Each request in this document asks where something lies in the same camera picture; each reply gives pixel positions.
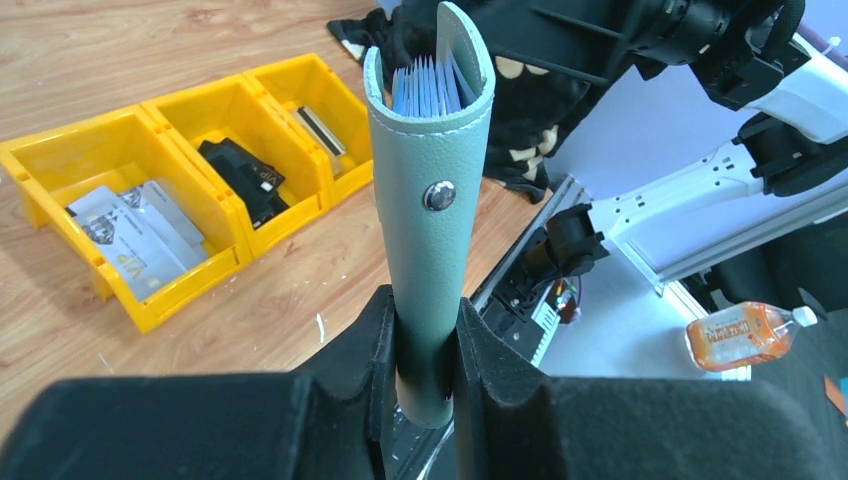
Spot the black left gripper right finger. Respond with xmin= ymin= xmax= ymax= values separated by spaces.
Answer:
xmin=454 ymin=300 xmax=845 ymax=479

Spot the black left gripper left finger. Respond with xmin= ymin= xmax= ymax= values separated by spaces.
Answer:
xmin=1 ymin=285 xmax=395 ymax=479

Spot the white VIP card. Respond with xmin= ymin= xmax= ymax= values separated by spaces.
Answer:
xmin=65 ymin=180 xmax=209 ymax=301

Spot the black VIP card in bin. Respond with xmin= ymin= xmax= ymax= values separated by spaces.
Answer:
xmin=198 ymin=138 xmax=290 ymax=229

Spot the orange drink bottle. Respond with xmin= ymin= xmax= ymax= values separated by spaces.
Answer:
xmin=685 ymin=302 xmax=818 ymax=372

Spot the yellow plastic bin middle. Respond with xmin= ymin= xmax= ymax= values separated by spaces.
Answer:
xmin=142 ymin=76 xmax=333 ymax=257

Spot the yellow plastic bin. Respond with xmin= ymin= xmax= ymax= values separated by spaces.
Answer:
xmin=142 ymin=76 xmax=333 ymax=257
xmin=243 ymin=53 xmax=373 ymax=205
xmin=1 ymin=106 xmax=252 ymax=333

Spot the yellow plastic bin right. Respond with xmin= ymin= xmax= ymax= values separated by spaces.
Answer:
xmin=243 ymin=53 xmax=373 ymax=205

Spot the black flower pattern blanket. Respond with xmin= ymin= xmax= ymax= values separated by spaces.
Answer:
xmin=327 ymin=1 xmax=607 ymax=203

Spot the yellow plastic bin left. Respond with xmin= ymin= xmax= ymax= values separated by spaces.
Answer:
xmin=1 ymin=106 xmax=252 ymax=333

